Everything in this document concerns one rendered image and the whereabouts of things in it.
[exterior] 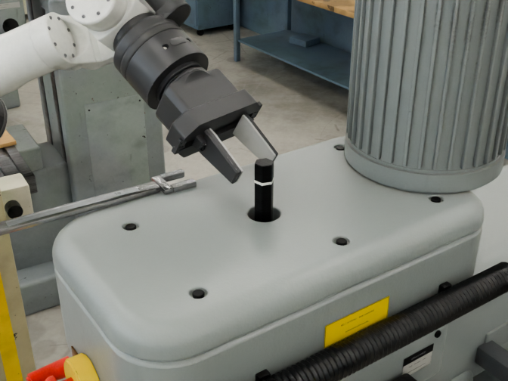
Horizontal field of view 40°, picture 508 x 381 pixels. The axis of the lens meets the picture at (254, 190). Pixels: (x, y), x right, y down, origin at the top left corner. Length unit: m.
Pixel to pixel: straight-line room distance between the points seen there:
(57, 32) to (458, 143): 0.49
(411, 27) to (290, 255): 0.27
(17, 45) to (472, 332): 0.69
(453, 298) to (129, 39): 0.46
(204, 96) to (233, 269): 0.20
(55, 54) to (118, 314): 0.36
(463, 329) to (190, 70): 0.49
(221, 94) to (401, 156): 0.22
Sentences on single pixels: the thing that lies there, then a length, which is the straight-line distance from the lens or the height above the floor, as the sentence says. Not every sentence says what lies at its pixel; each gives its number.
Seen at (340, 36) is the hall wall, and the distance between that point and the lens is 7.18.
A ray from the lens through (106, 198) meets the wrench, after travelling 0.81.
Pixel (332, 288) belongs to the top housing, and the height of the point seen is 1.87.
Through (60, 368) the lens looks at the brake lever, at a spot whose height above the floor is 1.71.
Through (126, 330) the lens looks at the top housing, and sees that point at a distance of 0.64.
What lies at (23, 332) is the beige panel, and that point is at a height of 0.49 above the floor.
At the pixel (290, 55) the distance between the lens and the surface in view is 6.80.
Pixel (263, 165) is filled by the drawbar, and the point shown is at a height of 1.95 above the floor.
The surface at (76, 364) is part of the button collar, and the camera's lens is 0.76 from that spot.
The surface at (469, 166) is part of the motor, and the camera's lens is 0.85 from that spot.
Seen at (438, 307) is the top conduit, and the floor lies 1.80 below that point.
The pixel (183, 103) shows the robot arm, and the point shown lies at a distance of 0.76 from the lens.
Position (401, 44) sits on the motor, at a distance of 0.79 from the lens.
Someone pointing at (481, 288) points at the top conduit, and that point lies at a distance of 0.85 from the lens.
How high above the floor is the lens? 2.29
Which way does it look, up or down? 29 degrees down
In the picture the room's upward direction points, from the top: straight up
